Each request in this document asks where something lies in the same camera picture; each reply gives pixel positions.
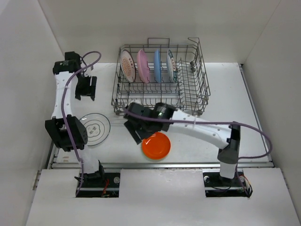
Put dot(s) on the front aluminium rail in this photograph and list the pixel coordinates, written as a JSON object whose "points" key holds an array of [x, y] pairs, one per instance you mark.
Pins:
{"points": [[162, 165]]}

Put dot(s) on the right aluminium rail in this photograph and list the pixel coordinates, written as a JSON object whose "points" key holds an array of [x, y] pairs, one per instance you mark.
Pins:
{"points": [[264, 141]]}

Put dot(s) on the small green plate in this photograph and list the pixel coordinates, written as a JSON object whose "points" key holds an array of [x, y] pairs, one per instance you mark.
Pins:
{"points": [[155, 160]]}

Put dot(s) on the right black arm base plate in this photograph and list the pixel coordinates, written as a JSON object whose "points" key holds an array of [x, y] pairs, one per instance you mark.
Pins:
{"points": [[217, 186]]}

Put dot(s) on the pink plate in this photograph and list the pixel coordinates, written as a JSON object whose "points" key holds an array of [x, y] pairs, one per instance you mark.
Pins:
{"points": [[142, 64]]}

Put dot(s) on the grey wire dish rack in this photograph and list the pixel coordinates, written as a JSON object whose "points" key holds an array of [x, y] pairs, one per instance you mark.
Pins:
{"points": [[191, 92]]}

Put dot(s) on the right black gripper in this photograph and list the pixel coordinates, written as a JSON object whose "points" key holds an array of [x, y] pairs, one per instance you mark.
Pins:
{"points": [[133, 131]]}

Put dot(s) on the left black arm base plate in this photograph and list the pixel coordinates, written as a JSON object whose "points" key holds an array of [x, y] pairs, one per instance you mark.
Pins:
{"points": [[107, 187]]}

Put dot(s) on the blue plate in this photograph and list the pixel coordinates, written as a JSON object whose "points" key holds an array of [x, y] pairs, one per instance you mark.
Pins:
{"points": [[157, 66]]}

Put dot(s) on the white plate dark line emblem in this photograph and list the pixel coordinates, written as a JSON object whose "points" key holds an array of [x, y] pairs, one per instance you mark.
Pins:
{"points": [[98, 128]]}

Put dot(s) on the white plate orange sunburst pattern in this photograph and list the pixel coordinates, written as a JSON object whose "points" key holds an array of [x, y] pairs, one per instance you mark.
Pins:
{"points": [[128, 66]]}

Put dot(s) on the white plate teal lettered rim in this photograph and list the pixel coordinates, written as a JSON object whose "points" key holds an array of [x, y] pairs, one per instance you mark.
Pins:
{"points": [[171, 66]]}

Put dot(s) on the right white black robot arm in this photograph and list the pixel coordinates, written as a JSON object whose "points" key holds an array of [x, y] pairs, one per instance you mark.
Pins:
{"points": [[225, 137]]}

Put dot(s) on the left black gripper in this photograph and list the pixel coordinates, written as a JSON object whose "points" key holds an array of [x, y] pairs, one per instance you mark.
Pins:
{"points": [[88, 91]]}

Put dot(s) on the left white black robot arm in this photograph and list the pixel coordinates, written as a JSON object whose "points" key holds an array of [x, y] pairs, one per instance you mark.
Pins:
{"points": [[91, 167]]}

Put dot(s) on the small orange plate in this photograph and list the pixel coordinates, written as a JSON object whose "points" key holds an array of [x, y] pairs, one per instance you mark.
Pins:
{"points": [[157, 146]]}

